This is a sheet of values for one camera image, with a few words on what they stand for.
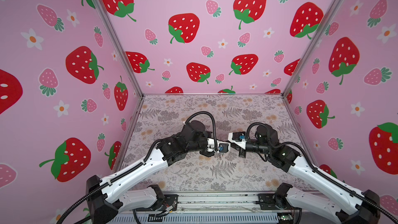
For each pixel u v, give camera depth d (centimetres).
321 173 46
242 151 60
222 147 54
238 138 55
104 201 38
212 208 73
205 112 50
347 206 40
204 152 57
